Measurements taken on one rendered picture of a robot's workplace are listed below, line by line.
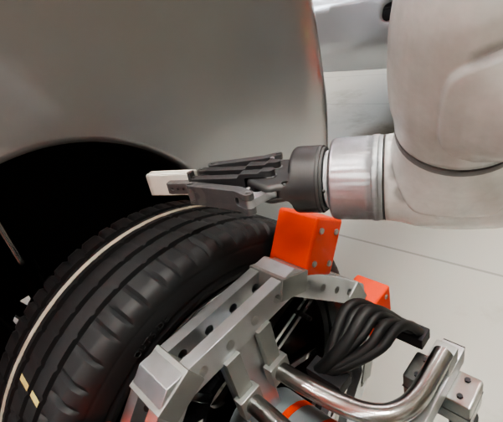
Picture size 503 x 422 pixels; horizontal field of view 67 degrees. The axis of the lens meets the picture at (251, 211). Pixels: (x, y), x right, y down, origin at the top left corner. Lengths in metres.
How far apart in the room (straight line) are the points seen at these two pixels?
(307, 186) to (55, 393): 0.38
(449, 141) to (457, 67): 0.06
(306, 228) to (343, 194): 0.18
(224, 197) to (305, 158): 0.10
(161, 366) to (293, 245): 0.25
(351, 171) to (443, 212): 0.09
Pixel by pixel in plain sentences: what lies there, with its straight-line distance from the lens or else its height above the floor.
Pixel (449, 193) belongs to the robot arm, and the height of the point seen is 1.28.
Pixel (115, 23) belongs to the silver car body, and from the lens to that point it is 0.84.
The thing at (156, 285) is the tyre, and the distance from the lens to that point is 0.50.
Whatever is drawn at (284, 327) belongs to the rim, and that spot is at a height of 0.90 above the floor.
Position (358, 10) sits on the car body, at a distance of 2.85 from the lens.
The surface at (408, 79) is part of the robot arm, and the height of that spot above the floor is 1.39.
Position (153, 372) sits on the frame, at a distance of 0.48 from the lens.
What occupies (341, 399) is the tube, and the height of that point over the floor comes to 1.01.
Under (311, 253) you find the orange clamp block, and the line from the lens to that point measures 0.56.
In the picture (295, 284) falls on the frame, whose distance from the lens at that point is 0.54.
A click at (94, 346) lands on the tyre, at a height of 1.15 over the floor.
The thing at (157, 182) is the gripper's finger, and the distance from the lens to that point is 0.51.
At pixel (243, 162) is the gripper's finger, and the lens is 0.49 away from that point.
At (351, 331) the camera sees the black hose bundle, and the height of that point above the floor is 1.04.
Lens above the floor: 1.46
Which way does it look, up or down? 29 degrees down
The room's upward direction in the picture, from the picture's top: 16 degrees counter-clockwise
